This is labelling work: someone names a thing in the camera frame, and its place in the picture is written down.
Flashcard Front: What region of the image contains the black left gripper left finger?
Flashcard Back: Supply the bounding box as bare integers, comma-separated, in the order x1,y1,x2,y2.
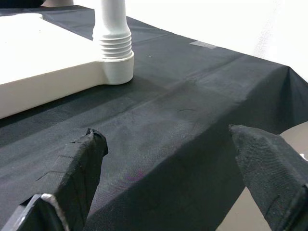
0,127,109,231

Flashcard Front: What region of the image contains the black tablecloth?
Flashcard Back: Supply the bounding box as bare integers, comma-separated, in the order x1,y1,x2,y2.
0,6,308,231

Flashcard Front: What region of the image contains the white plastic table leg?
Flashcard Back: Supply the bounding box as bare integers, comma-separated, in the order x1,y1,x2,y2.
92,0,133,60

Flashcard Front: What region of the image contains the grey tape strip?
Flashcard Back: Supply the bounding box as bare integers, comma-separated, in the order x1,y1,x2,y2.
189,40,218,51

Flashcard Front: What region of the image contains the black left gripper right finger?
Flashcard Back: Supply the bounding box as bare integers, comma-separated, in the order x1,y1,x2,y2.
228,124,308,231

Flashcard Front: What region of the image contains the white plastic children table top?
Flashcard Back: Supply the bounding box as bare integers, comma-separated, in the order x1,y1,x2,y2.
0,12,135,120

